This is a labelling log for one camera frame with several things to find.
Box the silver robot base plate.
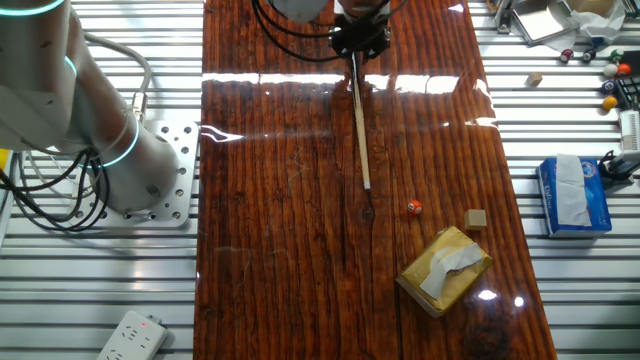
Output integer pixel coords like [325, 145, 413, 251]
[66, 119, 201, 230]

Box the silver metal plate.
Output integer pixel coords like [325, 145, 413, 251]
[493, 0, 569, 47]

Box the crumpled white paper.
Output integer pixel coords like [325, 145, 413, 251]
[548, 0, 628, 52]

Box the black cable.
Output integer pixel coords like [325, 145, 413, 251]
[0, 148, 111, 234]
[0, 149, 104, 226]
[249, 0, 349, 65]
[263, 0, 411, 41]

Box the blue tissue pack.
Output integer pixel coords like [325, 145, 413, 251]
[535, 153, 614, 239]

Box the white power strip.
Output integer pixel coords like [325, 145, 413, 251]
[95, 309, 170, 360]

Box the thick grey cable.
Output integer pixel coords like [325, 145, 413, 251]
[82, 31, 154, 126]

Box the wooden pool cue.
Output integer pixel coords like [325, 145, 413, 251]
[349, 52, 373, 192]

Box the black keyboard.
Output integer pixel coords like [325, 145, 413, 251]
[613, 74, 640, 112]

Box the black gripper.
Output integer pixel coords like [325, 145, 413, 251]
[329, 18, 393, 62]

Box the gold tissue pack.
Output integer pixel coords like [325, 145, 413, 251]
[394, 225, 494, 320]

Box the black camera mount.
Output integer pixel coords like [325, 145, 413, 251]
[597, 149, 640, 183]

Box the silver finned camera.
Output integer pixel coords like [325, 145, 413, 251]
[618, 109, 640, 162]

